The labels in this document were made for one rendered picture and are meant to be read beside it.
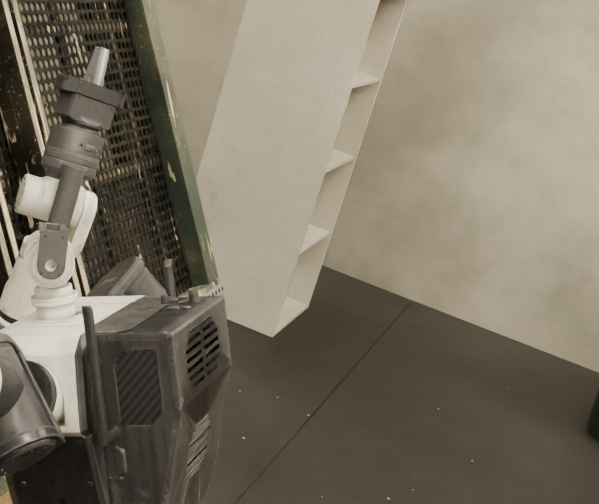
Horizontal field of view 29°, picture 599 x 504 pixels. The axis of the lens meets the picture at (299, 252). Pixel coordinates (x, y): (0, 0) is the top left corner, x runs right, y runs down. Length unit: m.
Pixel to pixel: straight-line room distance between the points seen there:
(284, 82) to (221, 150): 0.44
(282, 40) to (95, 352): 3.99
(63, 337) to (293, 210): 3.96
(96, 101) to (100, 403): 0.60
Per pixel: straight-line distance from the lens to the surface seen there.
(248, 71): 5.43
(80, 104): 1.91
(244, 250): 5.54
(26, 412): 1.41
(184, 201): 3.24
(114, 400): 1.53
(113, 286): 1.77
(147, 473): 1.55
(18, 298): 1.98
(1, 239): 2.32
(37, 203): 1.90
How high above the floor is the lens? 1.97
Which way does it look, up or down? 16 degrees down
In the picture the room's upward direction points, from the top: 18 degrees clockwise
